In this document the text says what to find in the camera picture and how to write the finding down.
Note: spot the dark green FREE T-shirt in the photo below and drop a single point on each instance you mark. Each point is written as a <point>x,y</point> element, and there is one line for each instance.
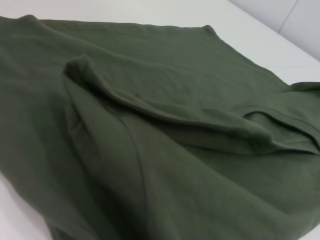
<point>150,137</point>

